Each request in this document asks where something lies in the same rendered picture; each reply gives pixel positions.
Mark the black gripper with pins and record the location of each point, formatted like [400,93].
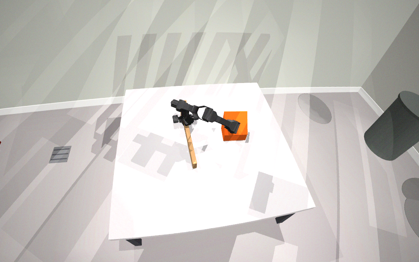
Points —
[177,119]

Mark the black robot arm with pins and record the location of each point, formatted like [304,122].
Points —
[209,115]

